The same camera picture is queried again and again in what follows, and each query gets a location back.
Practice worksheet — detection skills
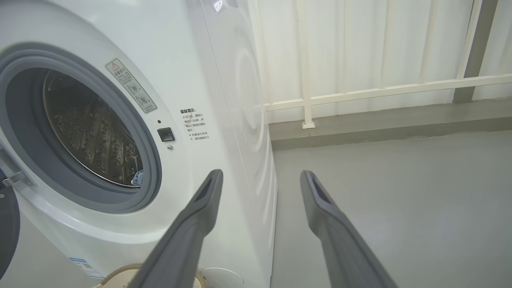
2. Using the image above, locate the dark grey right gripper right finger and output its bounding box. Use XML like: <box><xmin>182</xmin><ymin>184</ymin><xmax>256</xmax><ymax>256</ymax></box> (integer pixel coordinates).
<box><xmin>300</xmin><ymin>170</ymin><xmax>396</xmax><ymax>288</ymax></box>

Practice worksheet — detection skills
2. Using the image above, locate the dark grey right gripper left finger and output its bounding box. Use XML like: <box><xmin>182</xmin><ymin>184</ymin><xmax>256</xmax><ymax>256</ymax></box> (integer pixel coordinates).
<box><xmin>127</xmin><ymin>169</ymin><xmax>224</xmax><ymax>288</ymax></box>

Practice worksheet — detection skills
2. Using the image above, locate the grey washing machine door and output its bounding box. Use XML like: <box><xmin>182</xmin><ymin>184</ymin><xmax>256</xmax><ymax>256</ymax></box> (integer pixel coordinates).
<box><xmin>0</xmin><ymin>170</ymin><xmax>20</xmax><ymax>280</ymax></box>

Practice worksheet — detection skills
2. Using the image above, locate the perforated steel washer drum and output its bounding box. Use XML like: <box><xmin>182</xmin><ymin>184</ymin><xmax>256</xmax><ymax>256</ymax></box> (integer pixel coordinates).
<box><xmin>43</xmin><ymin>69</ymin><xmax>144</xmax><ymax>188</ymax></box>

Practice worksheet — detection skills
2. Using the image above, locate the metal door hinge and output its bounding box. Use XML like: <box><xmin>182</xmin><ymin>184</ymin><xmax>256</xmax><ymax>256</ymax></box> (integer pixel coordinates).
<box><xmin>0</xmin><ymin>148</ymin><xmax>34</xmax><ymax>188</ymax></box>

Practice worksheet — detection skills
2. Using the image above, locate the white washing machine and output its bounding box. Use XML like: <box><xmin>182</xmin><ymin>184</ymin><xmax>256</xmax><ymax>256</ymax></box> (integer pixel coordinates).
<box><xmin>0</xmin><ymin>0</ymin><xmax>278</xmax><ymax>288</ymax></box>

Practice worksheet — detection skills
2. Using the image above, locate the grey rubber door gasket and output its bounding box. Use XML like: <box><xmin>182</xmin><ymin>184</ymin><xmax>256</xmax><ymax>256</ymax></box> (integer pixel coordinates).
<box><xmin>0</xmin><ymin>43</ymin><xmax>162</xmax><ymax>214</ymax></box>

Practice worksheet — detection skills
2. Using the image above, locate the round white filter cover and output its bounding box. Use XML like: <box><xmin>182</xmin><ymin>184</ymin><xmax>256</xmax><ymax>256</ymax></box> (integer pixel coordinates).
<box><xmin>199</xmin><ymin>267</ymin><xmax>244</xmax><ymax>288</ymax></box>

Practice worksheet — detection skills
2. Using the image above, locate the cream perforated laundry basket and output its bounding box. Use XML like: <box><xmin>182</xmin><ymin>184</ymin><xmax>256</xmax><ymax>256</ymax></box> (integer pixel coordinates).
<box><xmin>92</xmin><ymin>263</ymin><xmax>206</xmax><ymax>288</ymax></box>

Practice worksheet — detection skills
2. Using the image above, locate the blue energy label sticker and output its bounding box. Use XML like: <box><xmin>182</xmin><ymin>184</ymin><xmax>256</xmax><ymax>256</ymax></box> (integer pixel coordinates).
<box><xmin>69</xmin><ymin>257</ymin><xmax>105</xmax><ymax>280</ymax></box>

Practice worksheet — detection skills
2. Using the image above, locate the grey warning sticker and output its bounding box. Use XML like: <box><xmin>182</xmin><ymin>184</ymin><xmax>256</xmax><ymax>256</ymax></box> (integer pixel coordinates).
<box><xmin>105</xmin><ymin>58</ymin><xmax>157</xmax><ymax>114</ymax></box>

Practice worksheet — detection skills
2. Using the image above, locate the white metal railing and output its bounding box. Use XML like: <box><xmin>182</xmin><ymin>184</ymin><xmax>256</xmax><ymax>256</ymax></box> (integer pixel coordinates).
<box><xmin>264</xmin><ymin>0</ymin><xmax>512</xmax><ymax>129</ymax></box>

